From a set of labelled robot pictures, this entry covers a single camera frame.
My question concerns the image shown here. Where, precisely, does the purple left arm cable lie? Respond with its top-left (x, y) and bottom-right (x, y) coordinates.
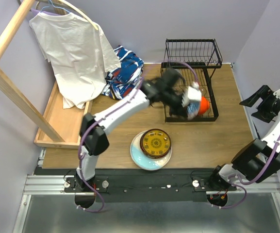
top-left (78, 59), bottom-right (200, 185)

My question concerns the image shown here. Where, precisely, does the wooden tray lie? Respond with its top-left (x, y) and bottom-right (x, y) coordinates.
top-left (34, 83), bottom-right (93, 149)

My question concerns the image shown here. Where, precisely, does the wooden clothes rack frame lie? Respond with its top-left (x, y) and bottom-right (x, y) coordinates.
top-left (0, 0), bottom-right (63, 142)

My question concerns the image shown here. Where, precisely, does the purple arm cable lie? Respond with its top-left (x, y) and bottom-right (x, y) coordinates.
top-left (229, 79), bottom-right (280, 185)
top-left (78, 59), bottom-right (200, 185)

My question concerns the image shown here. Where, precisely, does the yellow patterned dark-rimmed plate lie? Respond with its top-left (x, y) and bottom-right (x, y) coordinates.
top-left (140, 129), bottom-right (172, 159)

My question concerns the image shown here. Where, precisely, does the aluminium rail frame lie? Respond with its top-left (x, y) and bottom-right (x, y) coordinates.
top-left (13, 166), bottom-right (280, 233)

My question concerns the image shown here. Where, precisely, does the white t-shirt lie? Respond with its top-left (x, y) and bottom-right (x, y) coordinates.
top-left (29, 12), bottom-right (121, 109)

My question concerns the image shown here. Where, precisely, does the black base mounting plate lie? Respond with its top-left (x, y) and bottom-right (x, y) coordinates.
top-left (65, 168), bottom-right (236, 203)

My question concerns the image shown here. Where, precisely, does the red patterned bowl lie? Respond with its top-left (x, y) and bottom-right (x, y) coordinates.
top-left (186, 101), bottom-right (200, 120)

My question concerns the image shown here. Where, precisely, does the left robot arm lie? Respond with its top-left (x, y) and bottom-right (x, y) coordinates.
top-left (75, 68), bottom-right (186, 192)

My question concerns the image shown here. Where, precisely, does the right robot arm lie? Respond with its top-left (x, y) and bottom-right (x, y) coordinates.
top-left (208, 85), bottom-right (280, 190)

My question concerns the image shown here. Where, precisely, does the white and blue plate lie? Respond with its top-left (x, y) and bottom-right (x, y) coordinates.
top-left (130, 131), bottom-right (172, 171)

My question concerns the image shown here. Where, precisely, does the orange-red bowl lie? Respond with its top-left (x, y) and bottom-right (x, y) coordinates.
top-left (198, 96), bottom-right (210, 115)

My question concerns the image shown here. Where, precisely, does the blue patterned cloth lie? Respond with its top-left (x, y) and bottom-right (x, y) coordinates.
top-left (101, 46), bottom-right (144, 100)

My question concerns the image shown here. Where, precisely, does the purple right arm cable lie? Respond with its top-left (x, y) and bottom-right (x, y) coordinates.
top-left (229, 79), bottom-right (280, 185)

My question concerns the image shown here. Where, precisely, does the black wire dish rack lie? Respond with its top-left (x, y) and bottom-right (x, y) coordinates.
top-left (160, 39), bottom-right (222, 122)

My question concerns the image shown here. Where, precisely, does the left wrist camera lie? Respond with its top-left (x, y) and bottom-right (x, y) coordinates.
top-left (182, 82), bottom-right (202, 107)

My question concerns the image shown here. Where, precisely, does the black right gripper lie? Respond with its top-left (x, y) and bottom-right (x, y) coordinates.
top-left (240, 85), bottom-right (280, 124)

